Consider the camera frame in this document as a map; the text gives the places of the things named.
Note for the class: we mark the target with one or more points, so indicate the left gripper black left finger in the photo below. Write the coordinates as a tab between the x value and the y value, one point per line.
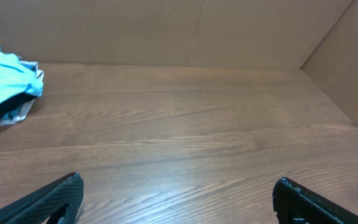
57	202

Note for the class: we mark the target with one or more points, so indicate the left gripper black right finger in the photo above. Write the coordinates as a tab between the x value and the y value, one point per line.
296	204

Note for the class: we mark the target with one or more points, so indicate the light blue t-shirt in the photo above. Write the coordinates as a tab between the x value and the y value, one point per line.
19	76

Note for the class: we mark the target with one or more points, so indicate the folded blue jeans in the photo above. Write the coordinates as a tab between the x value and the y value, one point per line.
12	115

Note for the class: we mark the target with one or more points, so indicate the folded black shirt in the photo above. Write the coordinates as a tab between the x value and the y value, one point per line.
13	102

